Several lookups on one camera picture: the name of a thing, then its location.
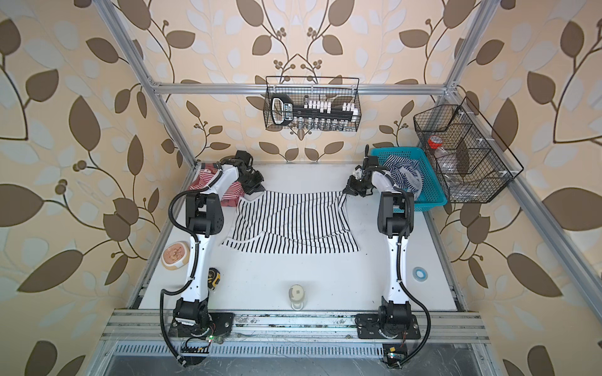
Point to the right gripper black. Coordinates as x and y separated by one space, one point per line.
351 189

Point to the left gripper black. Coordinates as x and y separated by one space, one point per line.
257 186

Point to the black white striped tank top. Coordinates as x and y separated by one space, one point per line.
292 224

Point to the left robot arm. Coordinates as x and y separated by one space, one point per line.
198 213

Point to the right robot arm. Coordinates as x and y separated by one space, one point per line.
395 221

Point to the red striped folded tank top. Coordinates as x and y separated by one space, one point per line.
223 182

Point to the navy striped tank top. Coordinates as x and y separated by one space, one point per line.
406 174

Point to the teal plastic basket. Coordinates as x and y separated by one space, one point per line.
432 195

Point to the black tool set in basket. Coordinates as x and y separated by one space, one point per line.
284 110

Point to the red cap bottle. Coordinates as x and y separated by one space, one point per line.
435 144

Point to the yellow black tape measure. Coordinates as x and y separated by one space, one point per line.
214 277

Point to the round pink tape roll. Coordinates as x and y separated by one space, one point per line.
176 255

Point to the small white jar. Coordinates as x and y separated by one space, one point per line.
297 297

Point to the back wall wire basket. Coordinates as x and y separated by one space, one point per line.
314 86

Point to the wall wire basket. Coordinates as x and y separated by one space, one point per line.
314 86
478 162

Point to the right wall wire basket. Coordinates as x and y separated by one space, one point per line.
478 162

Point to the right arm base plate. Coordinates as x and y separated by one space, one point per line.
369 327

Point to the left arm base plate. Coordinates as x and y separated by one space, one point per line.
221 324

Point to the aluminium front rail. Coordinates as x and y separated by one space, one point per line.
287 334

